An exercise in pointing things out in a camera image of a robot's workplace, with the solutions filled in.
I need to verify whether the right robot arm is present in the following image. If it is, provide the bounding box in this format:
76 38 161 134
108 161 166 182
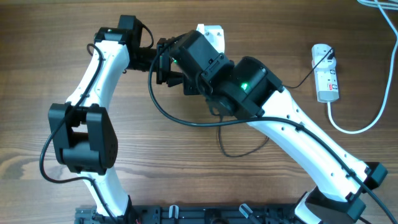
169 30 387 223

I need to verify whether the black camera cable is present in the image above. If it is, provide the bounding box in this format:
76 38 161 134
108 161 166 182
147 34 398 224
39 43 119 224

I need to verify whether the white USB charger adapter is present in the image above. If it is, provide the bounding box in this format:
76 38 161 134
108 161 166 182
312 44 336 71

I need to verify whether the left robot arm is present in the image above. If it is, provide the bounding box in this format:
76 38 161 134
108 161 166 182
39 15 157 223

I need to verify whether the black left camera cable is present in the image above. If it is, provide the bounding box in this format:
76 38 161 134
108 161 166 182
39 43 119 224

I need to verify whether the white power strip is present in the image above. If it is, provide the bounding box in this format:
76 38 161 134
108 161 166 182
312 44 340 104

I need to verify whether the white power strip cord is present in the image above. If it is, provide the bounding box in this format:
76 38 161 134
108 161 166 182
326 0 398 135

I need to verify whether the black right camera cable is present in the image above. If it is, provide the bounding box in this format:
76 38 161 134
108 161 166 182
147 34 398 224

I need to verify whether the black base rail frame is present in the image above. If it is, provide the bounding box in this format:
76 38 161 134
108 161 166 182
75 204 300 224

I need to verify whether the black USB charging cable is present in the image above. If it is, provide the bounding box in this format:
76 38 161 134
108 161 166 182
217 47 336 158

